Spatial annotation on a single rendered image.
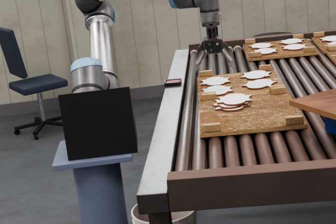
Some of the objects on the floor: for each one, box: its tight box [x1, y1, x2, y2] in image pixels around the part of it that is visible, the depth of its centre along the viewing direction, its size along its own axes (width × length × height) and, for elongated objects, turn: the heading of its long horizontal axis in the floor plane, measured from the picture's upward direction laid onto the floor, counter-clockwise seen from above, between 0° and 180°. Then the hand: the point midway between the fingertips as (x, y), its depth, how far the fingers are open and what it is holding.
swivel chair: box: [0, 27, 68, 140], centre depth 543 cm, size 55×53×95 cm
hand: (214, 70), depth 247 cm, fingers open, 14 cm apart
